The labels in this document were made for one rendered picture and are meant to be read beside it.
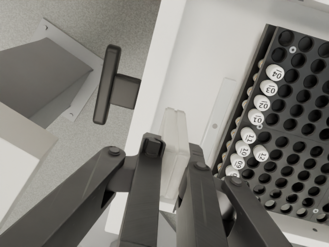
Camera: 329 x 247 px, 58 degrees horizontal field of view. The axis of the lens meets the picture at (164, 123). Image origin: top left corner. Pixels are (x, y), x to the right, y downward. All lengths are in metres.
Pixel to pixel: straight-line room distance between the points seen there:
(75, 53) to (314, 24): 0.99
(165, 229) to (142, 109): 1.29
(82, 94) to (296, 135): 1.04
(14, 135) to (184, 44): 0.25
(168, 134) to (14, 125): 0.32
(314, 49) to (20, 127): 0.37
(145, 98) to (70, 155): 1.17
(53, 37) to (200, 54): 0.96
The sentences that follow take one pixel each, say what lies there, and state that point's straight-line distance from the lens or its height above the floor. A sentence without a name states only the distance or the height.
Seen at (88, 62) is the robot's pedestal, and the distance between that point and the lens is 1.21.
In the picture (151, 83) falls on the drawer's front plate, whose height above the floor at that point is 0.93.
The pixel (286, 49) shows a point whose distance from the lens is 0.28.
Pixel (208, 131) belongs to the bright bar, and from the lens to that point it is 0.34.
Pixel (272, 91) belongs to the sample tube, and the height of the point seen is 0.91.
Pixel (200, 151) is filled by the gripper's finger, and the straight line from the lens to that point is 0.18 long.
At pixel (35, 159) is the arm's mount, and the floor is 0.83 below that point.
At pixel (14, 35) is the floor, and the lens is 1.32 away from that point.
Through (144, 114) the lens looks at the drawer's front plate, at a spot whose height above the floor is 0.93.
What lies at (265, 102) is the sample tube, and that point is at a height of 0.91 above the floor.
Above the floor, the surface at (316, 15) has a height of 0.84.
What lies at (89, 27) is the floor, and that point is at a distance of 1.21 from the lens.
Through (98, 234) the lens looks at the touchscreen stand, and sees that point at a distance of 1.58.
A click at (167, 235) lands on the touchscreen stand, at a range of 1.54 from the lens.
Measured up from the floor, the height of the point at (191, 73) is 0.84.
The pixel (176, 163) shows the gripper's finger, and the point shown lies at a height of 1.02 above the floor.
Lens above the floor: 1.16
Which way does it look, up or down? 68 degrees down
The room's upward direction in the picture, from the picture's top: 174 degrees counter-clockwise
